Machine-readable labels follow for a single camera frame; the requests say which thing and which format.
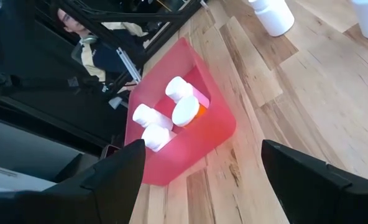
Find orange pill bottle white cap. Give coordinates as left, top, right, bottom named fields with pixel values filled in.
left=171, top=95, right=207, bottom=128

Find person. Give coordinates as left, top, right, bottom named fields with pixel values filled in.
left=48, top=6, right=147, bottom=94

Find silver aluminium bracket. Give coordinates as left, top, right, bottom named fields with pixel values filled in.
left=115, top=46, right=142, bottom=85

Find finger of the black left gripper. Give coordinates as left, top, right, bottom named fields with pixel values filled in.
left=0, top=139, right=147, bottom=224
left=261, top=139, right=368, bottom=224

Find grey headphones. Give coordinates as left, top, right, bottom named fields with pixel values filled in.
left=78, top=34, right=99, bottom=46

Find small white grey block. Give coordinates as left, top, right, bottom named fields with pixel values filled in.
left=108, top=95, right=123, bottom=110

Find red plastic basket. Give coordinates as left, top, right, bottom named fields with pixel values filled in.
left=124, top=37, right=237, bottom=187

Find black aluminium table frame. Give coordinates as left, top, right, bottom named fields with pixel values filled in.
left=34, top=0, right=209, bottom=91

